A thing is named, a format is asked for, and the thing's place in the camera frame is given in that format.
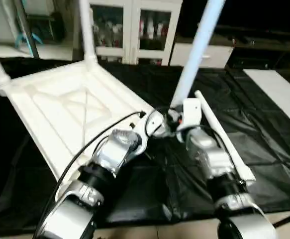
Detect white plastic table top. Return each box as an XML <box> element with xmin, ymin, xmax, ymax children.
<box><xmin>0</xmin><ymin>60</ymin><xmax>166</xmax><ymax>192</ymax></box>

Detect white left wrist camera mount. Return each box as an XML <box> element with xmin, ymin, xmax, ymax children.
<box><xmin>134</xmin><ymin>111</ymin><xmax>166</xmax><ymax>146</ymax></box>

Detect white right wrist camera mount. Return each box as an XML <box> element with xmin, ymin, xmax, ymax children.
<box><xmin>177</xmin><ymin>99</ymin><xmax>202</xmax><ymax>132</ymax></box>

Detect teal floor stand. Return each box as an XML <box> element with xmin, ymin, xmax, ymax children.
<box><xmin>14</xmin><ymin>27</ymin><xmax>40</xmax><ymax>58</ymax></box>

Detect black plastic mat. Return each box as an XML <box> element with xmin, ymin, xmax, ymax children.
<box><xmin>0</xmin><ymin>56</ymin><xmax>290</xmax><ymax>236</ymax></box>

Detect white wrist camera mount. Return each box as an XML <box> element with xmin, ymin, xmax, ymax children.
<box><xmin>134</xmin><ymin>111</ymin><xmax>166</xmax><ymax>146</ymax></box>
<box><xmin>177</xmin><ymin>99</ymin><xmax>202</xmax><ymax>132</ymax></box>

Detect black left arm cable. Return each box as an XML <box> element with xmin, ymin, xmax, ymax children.
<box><xmin>34</xmin><ymin>111</ymin><xmax>146</xmax><ymax>236</ymax></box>

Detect white glass door cabinet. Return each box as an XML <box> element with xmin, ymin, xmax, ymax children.
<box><xmin>74</xmin><ymin>0</ymin><xmax>184</xmax><ymax>65</ymax></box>

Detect white drawer unit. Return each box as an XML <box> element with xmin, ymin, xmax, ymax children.
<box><xmin>169</xmin><ymin>42</ymin><xmax>235</xmax><ymax>69</ymax></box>

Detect white side table black legs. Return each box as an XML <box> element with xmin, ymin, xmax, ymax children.
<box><xmin>242</xmin><ymin>68</ymin><xmax>290</xmax><ymax>229</ymax></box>

